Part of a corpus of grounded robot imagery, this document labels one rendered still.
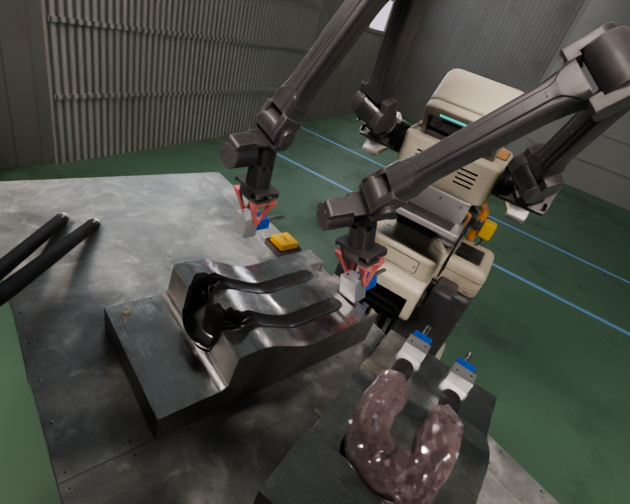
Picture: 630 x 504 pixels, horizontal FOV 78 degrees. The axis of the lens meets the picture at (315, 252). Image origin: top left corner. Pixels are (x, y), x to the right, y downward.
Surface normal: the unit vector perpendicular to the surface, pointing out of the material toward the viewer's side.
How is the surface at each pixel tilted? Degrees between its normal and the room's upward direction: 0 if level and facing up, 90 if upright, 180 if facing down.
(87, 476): 0
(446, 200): 90
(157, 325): 0
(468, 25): 90
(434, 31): 90
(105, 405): 0
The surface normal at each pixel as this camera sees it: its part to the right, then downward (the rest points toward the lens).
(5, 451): 0.27, -0.80
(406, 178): -0.61, -0.05
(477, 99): -0.14, -0.36
